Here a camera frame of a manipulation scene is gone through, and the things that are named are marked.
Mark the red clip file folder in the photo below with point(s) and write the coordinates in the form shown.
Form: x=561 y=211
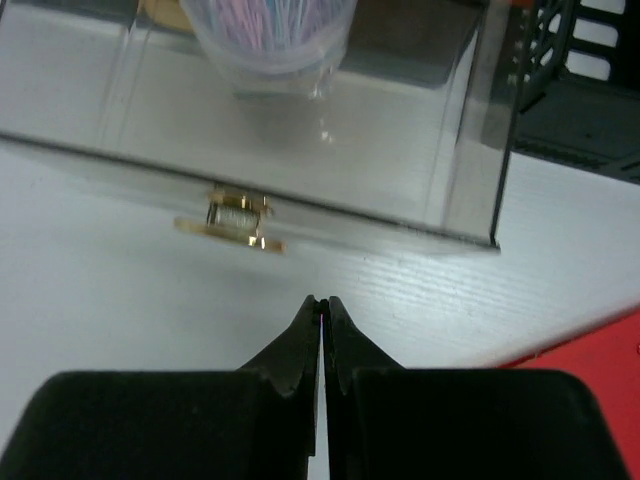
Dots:
x=606 y=359

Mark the black mesh file rack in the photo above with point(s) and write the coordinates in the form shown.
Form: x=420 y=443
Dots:
x=580 y=100

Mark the clear cup of sticks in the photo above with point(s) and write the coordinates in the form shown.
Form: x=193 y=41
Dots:
x=289 y=48

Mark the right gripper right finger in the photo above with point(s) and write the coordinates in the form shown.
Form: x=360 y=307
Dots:
x=386 y=421

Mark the transparent grey drawer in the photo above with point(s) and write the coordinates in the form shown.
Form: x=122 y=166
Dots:
x=405 y=152

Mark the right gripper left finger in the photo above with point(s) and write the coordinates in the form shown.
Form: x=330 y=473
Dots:
x=254 y=422

